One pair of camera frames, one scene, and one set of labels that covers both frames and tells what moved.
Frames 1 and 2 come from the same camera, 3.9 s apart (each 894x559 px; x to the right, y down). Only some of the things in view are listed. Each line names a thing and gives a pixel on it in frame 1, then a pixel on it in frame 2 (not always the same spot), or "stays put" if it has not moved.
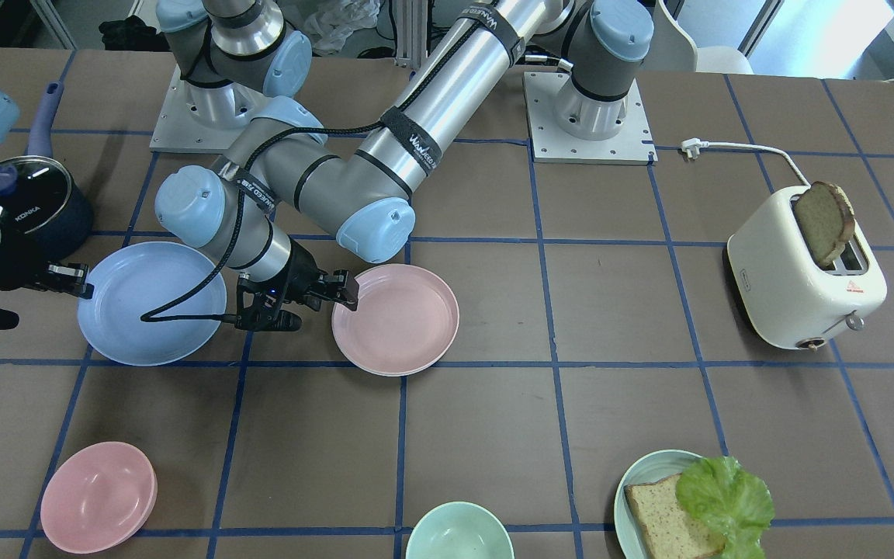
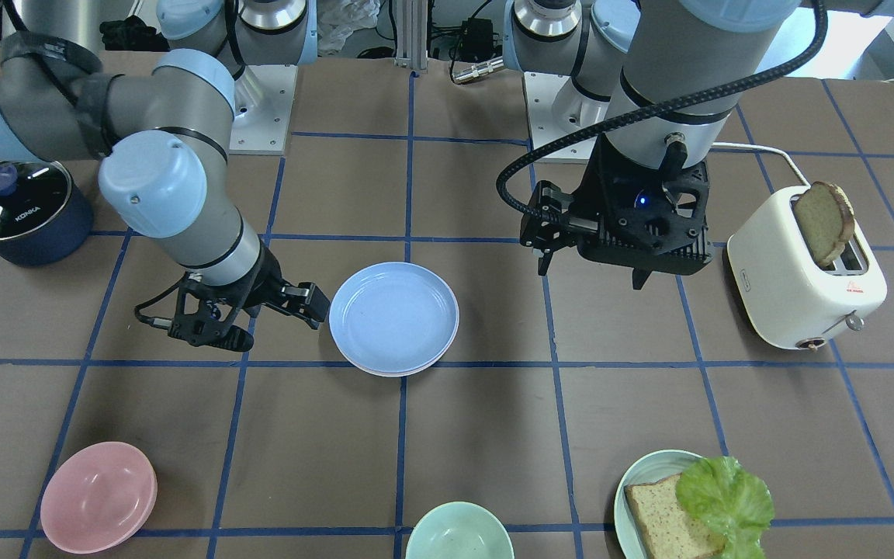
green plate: (630, 534) stays put
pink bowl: (98, 496) stays put
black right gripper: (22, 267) → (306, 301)
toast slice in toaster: (826, 217) stays put
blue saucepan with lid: (43, 215) stays put
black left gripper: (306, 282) → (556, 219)
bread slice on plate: (670, 532) stays put
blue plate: (134, 280) → (393, 318)
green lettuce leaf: (737, 505) stays put
